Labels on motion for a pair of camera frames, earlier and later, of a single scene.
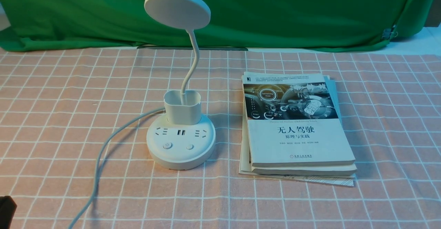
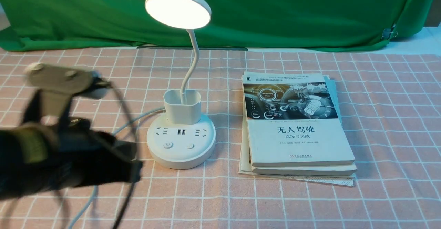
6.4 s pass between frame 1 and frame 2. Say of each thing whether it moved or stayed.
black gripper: moved
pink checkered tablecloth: stayed
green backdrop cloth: stayed
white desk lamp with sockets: stayed
